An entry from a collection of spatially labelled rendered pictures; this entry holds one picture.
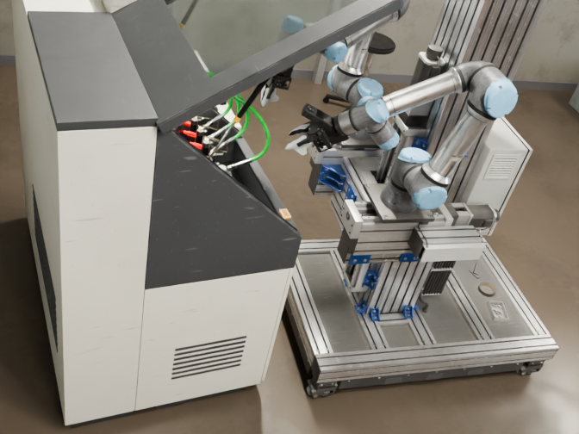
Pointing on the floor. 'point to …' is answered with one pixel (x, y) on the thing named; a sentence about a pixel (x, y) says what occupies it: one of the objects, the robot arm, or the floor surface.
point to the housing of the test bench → (86, 196)
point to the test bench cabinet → (208, 337)
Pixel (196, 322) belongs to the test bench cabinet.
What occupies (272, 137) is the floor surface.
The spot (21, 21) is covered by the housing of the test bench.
